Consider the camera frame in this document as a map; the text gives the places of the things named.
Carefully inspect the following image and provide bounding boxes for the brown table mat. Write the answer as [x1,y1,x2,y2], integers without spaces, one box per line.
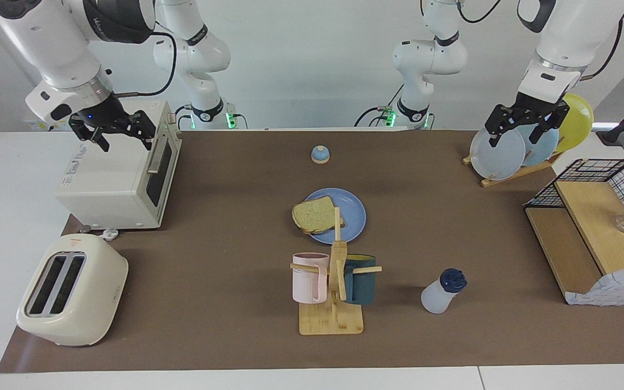
[0,130,624,373]

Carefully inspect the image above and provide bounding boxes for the yellow plate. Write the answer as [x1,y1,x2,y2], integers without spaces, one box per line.
[556,94,594,153]

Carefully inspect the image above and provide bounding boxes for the seasoning bottle with navy cap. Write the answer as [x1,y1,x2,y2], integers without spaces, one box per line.
[420,268,468,315]

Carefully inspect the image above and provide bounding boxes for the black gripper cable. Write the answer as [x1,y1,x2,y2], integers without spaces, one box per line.
[114,31,177,98]
[580,22,624,82]

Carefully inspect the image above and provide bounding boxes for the teal mug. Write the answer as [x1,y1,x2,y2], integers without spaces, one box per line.
[343,254,376,305]

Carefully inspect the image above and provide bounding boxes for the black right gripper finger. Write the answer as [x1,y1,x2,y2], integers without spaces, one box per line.
[131,110,157,151]
[68,116,111,152]

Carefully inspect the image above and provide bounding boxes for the toasted bread slice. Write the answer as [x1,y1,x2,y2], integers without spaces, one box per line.
[291,196,345,235]

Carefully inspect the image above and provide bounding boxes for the blue round plate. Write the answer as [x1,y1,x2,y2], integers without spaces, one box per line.
[300,188,367,244]

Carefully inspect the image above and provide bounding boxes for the wooden mug tree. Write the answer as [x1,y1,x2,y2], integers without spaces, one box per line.
[290,207,383,335]

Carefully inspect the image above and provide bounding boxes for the cream two-slot toaster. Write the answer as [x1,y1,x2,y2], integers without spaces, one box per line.
[16,234,128,347]

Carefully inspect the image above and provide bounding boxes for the grey plate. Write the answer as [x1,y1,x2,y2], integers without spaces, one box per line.
[469,129,526,181]

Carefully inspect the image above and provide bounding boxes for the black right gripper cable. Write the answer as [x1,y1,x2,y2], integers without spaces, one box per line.
[114,31,177,98]

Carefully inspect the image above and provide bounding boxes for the pink mug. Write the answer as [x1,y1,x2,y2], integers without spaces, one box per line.
[292,252,330,304]

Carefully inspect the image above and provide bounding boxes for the light blue plate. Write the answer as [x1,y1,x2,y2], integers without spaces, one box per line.
[512,125,560,167]

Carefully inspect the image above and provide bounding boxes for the white toaster oven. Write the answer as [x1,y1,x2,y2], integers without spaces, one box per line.
[55,100,183,231]

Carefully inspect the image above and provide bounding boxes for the wooden plate rack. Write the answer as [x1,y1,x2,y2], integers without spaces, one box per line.
[463,151,564,188]

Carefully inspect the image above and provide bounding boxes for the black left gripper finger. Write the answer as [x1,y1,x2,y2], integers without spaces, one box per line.
[484,106,516,148]
[529,104,570,144]

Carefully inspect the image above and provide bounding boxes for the wooden box with cloth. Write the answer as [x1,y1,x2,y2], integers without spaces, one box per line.
[565,265,624,307]

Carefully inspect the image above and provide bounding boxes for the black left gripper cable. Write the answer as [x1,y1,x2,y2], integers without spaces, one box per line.
[580,22,624,82]

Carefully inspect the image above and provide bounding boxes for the wooden shelf with wire basket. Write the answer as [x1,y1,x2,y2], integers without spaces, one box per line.
[524,159,624,307]

